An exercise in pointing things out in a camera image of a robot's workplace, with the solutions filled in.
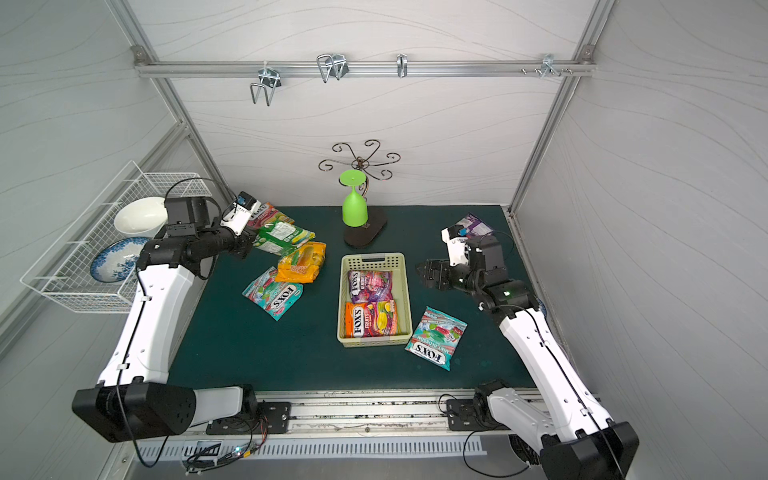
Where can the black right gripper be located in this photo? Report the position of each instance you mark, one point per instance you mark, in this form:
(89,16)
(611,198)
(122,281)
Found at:
(444,275)

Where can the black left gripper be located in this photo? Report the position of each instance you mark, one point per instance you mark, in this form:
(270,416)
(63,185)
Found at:
(243,243)

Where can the pale green plastic basket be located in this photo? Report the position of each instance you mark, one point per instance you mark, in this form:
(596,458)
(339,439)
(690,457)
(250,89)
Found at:
(394,263)

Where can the purple Fox's Berries bag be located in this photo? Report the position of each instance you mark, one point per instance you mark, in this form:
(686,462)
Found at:
(369,286)

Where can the orange Fox's Fruits bag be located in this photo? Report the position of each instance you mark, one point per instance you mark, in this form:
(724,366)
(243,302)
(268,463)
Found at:
(371,319)

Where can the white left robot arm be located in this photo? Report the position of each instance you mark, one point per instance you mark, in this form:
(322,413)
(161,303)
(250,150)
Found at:
(132,399)

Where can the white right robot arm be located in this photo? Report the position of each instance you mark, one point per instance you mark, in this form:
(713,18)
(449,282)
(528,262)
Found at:
(573,436)

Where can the Fox's Fruits bag far corner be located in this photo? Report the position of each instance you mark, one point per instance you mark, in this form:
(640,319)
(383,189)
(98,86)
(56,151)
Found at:
(267,214)

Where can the purple candy bag far right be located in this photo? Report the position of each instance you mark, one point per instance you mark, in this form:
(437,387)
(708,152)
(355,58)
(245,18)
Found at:
(472,226)

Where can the teal Fox's Mint Blossom bag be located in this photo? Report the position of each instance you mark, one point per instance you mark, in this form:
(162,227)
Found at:
(273,296)

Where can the yellow Cocoaland gummy bag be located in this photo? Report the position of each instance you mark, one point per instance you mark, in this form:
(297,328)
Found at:
(303,265)

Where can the teal Fox's mint bag right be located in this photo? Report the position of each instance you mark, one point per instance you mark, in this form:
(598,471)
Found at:
(436,338)

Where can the dark oval stand base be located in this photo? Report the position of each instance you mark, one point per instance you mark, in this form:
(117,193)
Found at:
(361,237)

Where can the white bowl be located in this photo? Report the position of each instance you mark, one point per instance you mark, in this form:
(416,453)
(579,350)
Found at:
(142,218)

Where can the green plastic wine glass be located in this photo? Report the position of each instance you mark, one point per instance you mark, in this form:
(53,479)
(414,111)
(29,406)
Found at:
(354,207)

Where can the blue patterned plate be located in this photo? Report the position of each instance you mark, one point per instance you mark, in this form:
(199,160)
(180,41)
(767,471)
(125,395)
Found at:
(117,261)

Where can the metal double hook left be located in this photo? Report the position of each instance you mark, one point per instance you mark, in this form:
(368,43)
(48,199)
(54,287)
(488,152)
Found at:
(267,82)

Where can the metal double hook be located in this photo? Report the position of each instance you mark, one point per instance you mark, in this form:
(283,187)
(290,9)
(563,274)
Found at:
(332,65)
(267,82)

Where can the metal double hook middle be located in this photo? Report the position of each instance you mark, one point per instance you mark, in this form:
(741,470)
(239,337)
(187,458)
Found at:
(332,65)

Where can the metal single hook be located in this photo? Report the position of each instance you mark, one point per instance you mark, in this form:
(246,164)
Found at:
(402,65)

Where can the metal hook right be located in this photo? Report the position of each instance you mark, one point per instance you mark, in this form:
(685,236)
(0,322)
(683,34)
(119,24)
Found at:
(547,68)

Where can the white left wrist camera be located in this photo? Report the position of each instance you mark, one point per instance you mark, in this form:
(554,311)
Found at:
(240,212)

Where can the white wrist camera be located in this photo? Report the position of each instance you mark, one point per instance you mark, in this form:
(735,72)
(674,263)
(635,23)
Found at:
(455,238)
(240,212)

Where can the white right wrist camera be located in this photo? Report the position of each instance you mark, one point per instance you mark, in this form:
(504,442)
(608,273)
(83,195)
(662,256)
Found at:
(455,238)

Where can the white wire wall basket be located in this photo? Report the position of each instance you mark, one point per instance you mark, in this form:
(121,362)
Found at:
(64,272)

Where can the white perforated cable duct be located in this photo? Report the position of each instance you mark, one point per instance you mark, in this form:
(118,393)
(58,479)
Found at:
(321,448)

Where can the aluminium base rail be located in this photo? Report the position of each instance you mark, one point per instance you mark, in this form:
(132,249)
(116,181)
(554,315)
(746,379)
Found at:
(374,413)

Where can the aluminium crossbar rail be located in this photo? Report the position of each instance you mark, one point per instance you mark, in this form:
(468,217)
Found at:
(357,69)

